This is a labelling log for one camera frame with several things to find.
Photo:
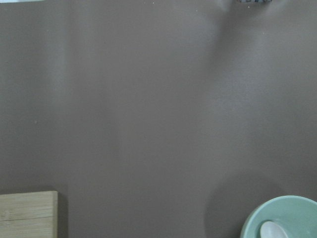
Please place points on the white ceramic spoon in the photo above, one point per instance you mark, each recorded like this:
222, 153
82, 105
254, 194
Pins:
270, 229

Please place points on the mint green bowl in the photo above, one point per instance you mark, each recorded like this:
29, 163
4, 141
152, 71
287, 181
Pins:
297, 215

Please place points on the bamboo cutting board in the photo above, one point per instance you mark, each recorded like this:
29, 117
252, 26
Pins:
29, 215

